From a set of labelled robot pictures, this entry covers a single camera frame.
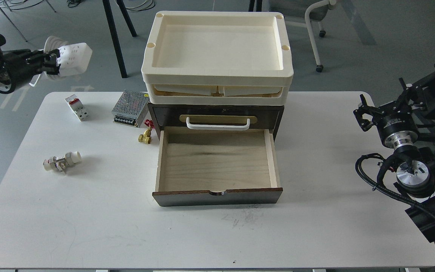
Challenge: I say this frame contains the white office chair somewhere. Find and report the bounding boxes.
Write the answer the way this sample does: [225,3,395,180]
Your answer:
[249,0,339,73]

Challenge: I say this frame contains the black table legs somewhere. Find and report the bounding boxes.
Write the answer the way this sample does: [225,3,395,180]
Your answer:
[102,0,139,79]

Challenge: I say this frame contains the metal mesh power supply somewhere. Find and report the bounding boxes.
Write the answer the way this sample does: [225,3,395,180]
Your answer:
[112,91,150,127]

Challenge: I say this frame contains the white red circuit breaker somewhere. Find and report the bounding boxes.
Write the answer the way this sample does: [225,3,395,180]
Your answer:
[65,94,89,122]

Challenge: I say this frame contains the white plastic pipe fitting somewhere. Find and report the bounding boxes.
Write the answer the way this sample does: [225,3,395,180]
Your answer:
[43,151,82,174]

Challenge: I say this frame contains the grey metal chair legs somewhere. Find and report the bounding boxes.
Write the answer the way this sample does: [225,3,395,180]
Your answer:
[0,0,57,42]

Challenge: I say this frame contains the cream plastic stacked tray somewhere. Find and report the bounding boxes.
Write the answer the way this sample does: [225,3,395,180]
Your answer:
[141,11,294,106]

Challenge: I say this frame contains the white drawer handle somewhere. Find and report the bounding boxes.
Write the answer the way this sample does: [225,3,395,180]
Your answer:
[186,117,251,131]

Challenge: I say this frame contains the open wooden drawer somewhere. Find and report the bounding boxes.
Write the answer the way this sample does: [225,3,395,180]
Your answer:
[152,127,283,207]

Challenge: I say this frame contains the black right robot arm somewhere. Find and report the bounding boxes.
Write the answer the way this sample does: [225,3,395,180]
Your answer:
[353,73,435,242]

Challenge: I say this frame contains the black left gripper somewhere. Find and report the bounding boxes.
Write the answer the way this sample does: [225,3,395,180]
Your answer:
[0,49,60,89]

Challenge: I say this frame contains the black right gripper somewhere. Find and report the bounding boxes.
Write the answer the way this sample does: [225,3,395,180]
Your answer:
[353,78,428,148]

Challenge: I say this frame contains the brass valve red handle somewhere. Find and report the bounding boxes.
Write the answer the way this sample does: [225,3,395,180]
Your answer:
[138,119,155,144]

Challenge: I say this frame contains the white power strip with cable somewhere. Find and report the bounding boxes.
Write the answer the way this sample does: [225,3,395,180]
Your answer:
[29,36,92,87]

